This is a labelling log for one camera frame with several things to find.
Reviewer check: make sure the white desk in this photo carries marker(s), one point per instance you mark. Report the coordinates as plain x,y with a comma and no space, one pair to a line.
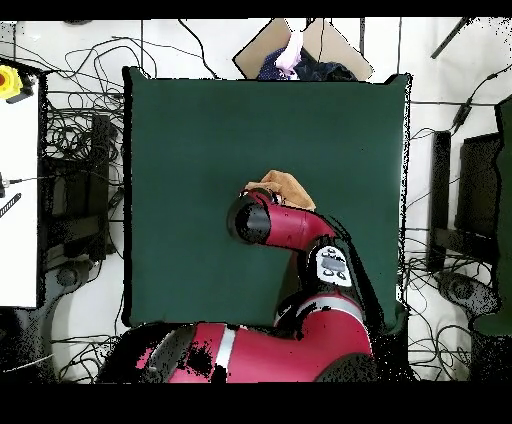
18,200

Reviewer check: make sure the dark green table cloth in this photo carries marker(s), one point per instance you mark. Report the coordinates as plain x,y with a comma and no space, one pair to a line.
200,140

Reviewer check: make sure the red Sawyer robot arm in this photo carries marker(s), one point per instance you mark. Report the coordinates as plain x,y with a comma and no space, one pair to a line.
288,224

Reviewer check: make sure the pink garment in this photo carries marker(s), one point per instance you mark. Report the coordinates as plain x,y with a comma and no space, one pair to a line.
291,52

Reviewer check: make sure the brown cardboard box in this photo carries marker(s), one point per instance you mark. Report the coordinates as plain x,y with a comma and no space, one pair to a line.
344,56

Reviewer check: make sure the grey chair base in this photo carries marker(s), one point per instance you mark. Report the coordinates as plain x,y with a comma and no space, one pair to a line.
68,276
464,290

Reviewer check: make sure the orange terry towel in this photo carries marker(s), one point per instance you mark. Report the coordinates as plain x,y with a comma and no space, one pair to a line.
286,186

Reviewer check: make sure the black metal bar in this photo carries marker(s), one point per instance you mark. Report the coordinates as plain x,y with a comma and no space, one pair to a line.
450,38

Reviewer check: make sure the dark blue garment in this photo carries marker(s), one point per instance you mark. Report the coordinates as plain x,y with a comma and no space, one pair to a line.
320,70

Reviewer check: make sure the yellow emergency stop button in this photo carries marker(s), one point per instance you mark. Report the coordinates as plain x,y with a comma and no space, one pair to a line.
8,82

